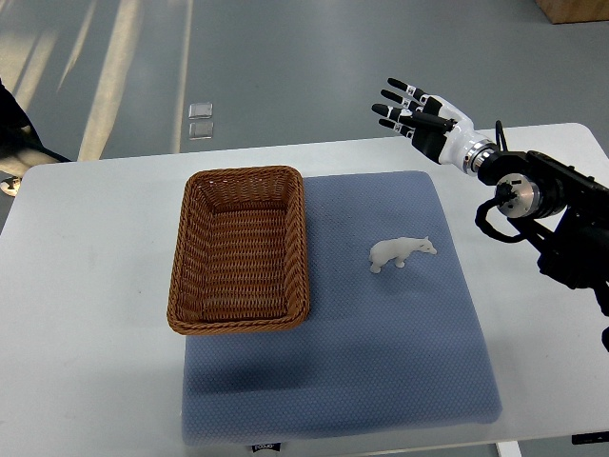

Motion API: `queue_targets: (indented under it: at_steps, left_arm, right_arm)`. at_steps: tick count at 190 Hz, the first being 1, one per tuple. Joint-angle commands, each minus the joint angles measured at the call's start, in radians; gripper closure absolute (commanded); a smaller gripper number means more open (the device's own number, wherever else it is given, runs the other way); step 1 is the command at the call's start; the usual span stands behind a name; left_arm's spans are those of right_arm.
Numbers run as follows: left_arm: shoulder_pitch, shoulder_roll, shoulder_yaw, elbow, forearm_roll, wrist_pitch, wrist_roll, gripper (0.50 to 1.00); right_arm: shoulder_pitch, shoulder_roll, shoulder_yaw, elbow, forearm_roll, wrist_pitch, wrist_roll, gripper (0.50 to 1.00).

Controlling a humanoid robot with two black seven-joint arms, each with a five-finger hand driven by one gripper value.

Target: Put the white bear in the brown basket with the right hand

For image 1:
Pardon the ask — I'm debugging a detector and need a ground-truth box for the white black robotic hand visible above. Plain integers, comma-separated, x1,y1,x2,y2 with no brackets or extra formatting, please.
371,78,493,175

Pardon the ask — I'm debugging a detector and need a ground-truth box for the white bear figurine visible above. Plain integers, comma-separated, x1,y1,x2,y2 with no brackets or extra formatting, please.
368,237,437,273

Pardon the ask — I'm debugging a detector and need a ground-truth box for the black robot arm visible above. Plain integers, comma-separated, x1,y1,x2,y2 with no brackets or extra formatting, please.
472,122,608,314

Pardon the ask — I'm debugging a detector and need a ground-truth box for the brown wicker basket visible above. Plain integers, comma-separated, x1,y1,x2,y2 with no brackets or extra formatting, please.
167,166,310,335

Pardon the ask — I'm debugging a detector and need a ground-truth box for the brown wooden box corner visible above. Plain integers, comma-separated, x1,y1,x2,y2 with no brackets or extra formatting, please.
537,0,608,24

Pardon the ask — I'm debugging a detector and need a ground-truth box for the blue grey cloth mat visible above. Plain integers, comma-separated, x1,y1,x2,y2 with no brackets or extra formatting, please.
182,171,501,446

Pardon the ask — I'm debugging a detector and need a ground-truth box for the lower clear floor tile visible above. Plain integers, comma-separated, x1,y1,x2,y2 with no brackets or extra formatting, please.
188,121,214,141

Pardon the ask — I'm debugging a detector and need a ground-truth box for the clear floor tile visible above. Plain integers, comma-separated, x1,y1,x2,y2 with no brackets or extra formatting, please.
188,102,213,119
188,121,214,141

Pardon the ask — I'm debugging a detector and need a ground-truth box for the upper clear floor tile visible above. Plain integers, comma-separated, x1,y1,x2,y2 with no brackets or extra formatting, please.
188,102,213,119

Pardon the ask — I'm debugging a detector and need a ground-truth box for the black table control panel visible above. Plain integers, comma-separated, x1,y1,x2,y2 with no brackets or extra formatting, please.
571,431,609,446

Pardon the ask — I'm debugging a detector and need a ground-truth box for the black label tag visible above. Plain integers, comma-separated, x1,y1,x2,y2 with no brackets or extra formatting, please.
251,443,281,453

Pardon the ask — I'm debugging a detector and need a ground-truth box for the dark figure at left edge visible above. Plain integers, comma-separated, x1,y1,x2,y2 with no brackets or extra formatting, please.
1,84,70,197

